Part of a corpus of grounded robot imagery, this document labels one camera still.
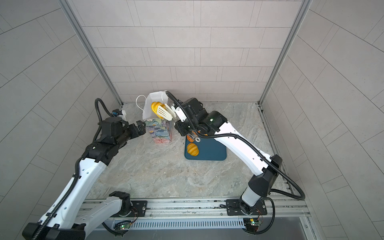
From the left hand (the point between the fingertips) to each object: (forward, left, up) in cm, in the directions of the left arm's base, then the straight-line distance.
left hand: (141, 123), depth 73 cm
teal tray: (-2, -36, -24) cm, 43 cm away
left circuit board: (-41, +3, -21) cm, 46 cm away
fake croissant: (-4, -25, -21) cm, 33 cm away
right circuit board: (-39, -54, -25) cm, 71 cm away
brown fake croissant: (+4, -23, -23) cm, 32 cm away
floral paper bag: (+3, -7, -11) cm, 13 cm away
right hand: (-4, -18, +3) cm, 19 cm away
